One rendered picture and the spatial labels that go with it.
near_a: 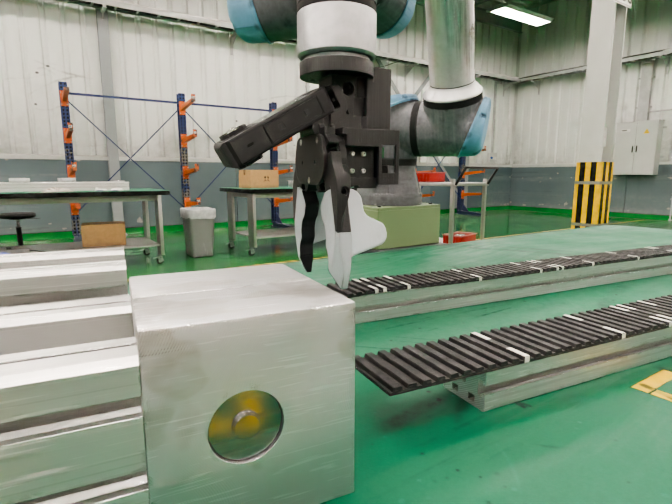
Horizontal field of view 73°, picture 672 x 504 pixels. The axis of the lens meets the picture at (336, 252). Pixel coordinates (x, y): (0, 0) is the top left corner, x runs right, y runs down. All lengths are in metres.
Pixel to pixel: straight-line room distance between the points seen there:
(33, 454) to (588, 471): 0.25
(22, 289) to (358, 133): 0.29
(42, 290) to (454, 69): 0.77
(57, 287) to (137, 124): 7.71
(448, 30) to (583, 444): 0.74
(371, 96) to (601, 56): 6.43
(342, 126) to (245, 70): 8.36
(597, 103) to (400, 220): 5.89
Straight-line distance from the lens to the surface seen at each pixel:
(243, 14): 0.62
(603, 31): 6.92
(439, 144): 0.97
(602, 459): 0.30
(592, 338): 0.38
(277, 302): 0.20
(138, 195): 4.93
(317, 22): 0.44
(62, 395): 0.19
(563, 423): 0.33
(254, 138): 0.41
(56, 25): 8.17
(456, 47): 0.92
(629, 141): 11.86
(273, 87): 8.94
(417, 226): 1.00
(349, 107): 0.45
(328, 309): 0.20
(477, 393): 0.32
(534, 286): 0.63
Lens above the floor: 0.93
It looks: 10 degrees down
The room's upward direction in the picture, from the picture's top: straight up
